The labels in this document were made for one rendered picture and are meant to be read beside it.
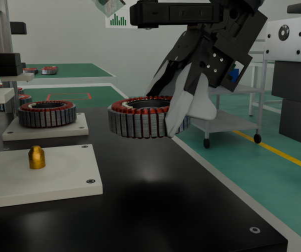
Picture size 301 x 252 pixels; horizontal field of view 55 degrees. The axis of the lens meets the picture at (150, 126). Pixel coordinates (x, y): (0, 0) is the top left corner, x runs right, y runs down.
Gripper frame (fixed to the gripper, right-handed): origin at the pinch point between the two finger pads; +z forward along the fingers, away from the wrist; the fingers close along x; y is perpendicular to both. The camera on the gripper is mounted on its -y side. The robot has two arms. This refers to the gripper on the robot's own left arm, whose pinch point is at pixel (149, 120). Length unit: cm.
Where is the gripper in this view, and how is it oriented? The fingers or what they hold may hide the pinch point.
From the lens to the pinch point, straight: 40.1
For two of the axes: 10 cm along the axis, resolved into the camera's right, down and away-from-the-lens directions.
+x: -2.7, -2.5, 9.3
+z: -4.8, 8.7, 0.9
